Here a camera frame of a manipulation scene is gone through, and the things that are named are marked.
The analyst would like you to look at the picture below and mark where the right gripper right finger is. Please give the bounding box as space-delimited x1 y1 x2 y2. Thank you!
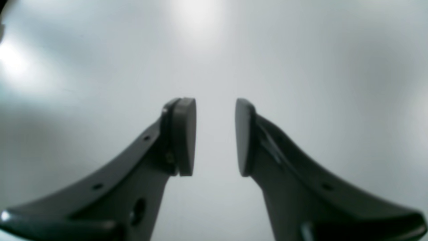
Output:
235 98 427 241

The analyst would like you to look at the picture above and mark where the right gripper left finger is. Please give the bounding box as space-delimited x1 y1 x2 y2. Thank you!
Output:
1 98 197 241

